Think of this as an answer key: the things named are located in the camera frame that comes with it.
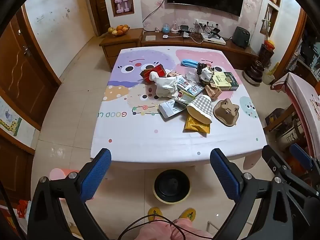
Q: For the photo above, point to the pink plastic stool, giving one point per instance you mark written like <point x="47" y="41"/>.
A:
<point x="58" y="173"/>

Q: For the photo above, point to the checkered paper bowl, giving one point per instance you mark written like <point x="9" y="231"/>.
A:
<point x="200" y="107"/>

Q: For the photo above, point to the black white crumpled wrapper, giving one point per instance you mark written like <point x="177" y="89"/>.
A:
<point x="208" y="75"/>

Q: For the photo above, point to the white printed plastic package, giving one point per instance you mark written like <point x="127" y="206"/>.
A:
<point x="183" y="82"/>

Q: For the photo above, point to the blue white small carton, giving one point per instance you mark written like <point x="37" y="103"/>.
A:
<point x="196" y="89"/>

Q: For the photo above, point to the brown pulp tray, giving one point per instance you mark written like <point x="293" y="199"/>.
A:
<point x="227" y="111"/>

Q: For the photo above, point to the blue face mask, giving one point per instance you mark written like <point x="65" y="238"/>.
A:
<point x="190" y="63"/>

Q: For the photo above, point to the black charging dock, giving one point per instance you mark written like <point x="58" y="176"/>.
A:
<point x="185" y="28"/>

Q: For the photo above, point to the red cardboard box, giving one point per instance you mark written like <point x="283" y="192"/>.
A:
<point x="158" y="70"/>

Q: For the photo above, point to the blue round night light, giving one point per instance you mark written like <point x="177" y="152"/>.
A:
<point x="165" y="28"/>

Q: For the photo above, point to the yellow slipper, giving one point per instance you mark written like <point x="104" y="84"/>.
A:
<point x="155" y="213"/>
<point x="187" y="214"/>

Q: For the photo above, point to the grey square mat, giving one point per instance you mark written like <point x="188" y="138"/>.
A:
<point x="150" y="38"/>

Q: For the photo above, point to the beige snack pouch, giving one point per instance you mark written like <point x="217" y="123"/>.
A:
<point x="213" y="92"/>

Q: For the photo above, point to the pink dumbbell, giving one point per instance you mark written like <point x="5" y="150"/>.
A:
<point x="126" y="4"/>
<point x="118" y="6"/>

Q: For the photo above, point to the pink covered side table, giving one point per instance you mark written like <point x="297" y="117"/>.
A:
<point x="302" y="97"/>

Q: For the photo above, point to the black trash bin yellow rim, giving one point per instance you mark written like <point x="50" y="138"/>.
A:
<point x="171" y="187"/>

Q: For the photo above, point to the bowl of fruit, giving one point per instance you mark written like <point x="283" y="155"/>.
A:
<point x="118" y="30"/>

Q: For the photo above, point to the green white carton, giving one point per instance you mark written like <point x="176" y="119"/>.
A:
<point x="186" y="96"/>

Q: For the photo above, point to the crumpled clear plastic wrap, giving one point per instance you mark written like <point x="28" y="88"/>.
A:
<point x="192" y="77"/>

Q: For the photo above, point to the wooden side cabinet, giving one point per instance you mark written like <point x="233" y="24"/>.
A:
<point x="120" y="43"/>

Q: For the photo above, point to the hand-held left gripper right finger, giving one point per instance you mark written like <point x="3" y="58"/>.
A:
<point x="225" y="175"/>

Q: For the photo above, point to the yellow foil packet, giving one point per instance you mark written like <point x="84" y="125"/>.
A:
<point x="196" y="127"/>

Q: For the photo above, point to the giraffe wall poster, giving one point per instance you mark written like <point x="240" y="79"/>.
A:
<point x="11" y="120"/>

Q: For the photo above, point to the green yellow cardboard box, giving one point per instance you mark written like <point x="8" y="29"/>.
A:
<point x="226" y="81"/>

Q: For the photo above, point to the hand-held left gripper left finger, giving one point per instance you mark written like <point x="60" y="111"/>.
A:
<point x="96" y="173"/>

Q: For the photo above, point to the white set-top box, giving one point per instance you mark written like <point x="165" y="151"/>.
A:
<point x="215" y="40"/>

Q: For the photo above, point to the brown ceramic stand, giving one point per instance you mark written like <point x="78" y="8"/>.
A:
<point x="255" y="73"/>

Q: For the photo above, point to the dark cardboard box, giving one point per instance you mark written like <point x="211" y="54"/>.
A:
<point x="273" y="117"/>

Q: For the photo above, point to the white wall power strip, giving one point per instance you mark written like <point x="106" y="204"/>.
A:
<point x="202" y="22"/>

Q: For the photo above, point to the dark green speaker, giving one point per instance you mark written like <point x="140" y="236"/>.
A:
<point x="241" y="37"/>

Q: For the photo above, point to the person's pink trousers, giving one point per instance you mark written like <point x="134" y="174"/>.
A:
<point x="155" y="232"/>

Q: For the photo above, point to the white crumpled paper bag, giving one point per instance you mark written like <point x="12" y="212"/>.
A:
<point x="165" y="86"/>

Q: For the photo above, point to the dark tall vase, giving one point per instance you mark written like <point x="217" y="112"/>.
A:
<point x="266" y="55"/>

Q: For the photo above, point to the wooden television stand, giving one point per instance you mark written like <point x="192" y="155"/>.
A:
<point x="175" y="42"/>

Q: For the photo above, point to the cartoon monster printed tablecloth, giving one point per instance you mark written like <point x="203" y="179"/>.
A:
<point x="150" y="140"/>

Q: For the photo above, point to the brown wooden door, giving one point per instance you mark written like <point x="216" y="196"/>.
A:
<point x="22" y="75"/>

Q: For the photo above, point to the clear pink dome ornament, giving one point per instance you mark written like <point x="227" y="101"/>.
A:
<point x="174" y="28"/>

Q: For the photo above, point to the white grey flat box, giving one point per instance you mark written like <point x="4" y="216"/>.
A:
<point x="170" y="109"/>

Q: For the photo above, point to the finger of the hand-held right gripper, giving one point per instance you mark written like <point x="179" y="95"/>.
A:
<point x="300" y="155"/>
<point x="271" y="156"/>

